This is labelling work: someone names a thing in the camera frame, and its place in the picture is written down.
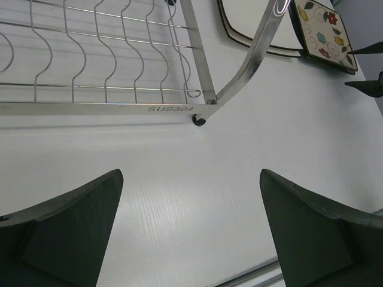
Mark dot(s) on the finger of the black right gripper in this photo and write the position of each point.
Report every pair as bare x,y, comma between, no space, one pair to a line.
372,88
376,48

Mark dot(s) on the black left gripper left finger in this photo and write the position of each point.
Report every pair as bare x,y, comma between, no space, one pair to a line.
61,241

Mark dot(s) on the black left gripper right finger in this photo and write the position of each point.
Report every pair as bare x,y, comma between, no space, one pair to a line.
319,241

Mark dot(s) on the cream floral square plate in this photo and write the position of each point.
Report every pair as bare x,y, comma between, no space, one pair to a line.
326,33

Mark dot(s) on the stainless steel dish rack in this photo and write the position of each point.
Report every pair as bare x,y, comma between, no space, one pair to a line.
116,58

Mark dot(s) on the lower cream floral plate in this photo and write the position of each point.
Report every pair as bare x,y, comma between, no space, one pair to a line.
350,71

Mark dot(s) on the aluminium frame rail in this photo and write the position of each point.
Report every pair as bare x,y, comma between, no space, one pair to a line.
267,273

